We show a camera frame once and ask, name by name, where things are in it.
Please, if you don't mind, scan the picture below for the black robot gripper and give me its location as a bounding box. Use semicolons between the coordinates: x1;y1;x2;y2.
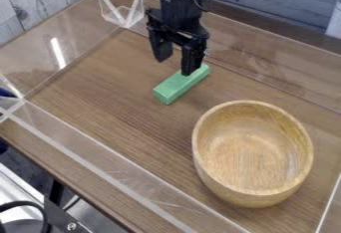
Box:
145;0;208;77

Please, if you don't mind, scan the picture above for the green rectangular block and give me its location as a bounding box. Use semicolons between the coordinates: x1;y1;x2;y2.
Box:
153;64;210;105

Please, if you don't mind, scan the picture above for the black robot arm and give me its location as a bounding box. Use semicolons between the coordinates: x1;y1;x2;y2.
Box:
145;0;208;76

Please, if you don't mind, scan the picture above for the light wooden bowl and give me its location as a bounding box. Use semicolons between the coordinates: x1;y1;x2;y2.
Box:
191;100;314;208

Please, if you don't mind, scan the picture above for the clear acrylic enclosure wall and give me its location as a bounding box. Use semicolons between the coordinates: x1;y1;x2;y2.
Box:
0;0;341;233

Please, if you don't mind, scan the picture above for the black metal bracket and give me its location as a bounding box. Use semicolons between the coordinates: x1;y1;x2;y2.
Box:
44;198;92;233

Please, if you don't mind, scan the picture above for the black cable lower left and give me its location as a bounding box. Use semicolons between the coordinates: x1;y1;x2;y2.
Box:
0;200;51;233

